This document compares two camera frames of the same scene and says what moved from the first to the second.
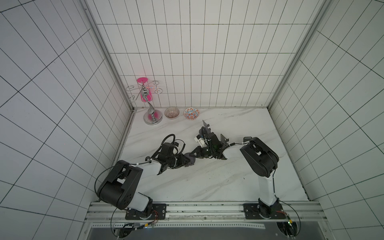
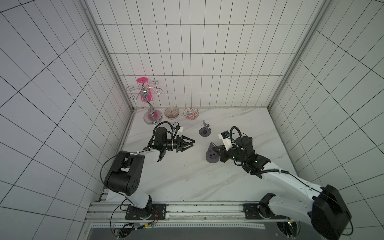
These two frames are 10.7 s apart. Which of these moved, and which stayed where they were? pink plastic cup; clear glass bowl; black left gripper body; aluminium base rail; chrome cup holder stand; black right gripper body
Moved: black right gripper body; black left gripper body
Stayed: clear glass bowl; chrome cup holder stand; aluminium base rail; pink plastic cup
